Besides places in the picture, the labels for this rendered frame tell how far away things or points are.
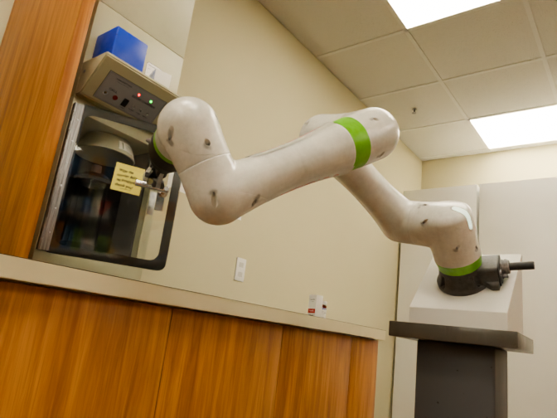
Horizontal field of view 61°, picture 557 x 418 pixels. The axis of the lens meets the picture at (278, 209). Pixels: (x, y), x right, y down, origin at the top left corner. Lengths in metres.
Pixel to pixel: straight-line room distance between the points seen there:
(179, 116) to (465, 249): 0.86
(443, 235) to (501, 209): 2.57
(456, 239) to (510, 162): 3.18
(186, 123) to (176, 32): 0.90
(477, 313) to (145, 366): 0.85
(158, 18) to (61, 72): 0.47
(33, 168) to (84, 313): 0.37
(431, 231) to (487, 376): 0.39
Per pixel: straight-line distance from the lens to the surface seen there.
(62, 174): 1.31
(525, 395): 3.71
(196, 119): 0.82
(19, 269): 0.94
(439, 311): 1.41
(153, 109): 1.45
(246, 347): 1.38
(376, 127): 1.05
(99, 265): 1.37
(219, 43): 2.50
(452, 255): 1.37
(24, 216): 1.18
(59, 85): 1.28
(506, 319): 1.36
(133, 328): 1.11
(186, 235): 2.13
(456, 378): 1.38
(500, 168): 4.49
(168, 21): 1.68
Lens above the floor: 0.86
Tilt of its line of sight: 15 degrees up
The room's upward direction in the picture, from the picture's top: 7 degrees clockwise
